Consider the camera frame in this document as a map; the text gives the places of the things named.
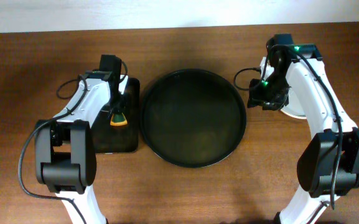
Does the white plate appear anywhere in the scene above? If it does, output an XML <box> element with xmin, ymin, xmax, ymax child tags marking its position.
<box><xmin>281</xmin><ymin>88</ymin><xmax>306</xmax><ymax>119</ymax></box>

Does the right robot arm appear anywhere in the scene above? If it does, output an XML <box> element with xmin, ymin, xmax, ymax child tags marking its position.
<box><xmin>247</xmin><ymin>34</ymin><xmax>359</xmax><ymax>223</ymax></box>

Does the round black tray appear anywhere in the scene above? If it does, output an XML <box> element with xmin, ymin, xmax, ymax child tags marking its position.
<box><xmin>140</xmin><ymin>68</ymin><xmax>247</xmax><ymax>168</ymax></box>

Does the rectangular black tray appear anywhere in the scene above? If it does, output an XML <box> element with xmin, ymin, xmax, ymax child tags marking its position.
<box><xmin>91</xmin><ymin>78</ymin><xmax>140</xmax><ymax>154</ymax></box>

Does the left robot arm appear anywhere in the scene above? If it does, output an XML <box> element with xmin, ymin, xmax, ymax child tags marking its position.
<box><xmin>34</xmin><ymin>55</ymin><xmax>128</xmax><ymax>223</ymax></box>

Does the green and orange sponge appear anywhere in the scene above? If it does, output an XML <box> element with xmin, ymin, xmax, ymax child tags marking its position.
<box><xmin>110</xmin><ymin>113</ymin><xmax>128</xmax><ymax>127</ymax></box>

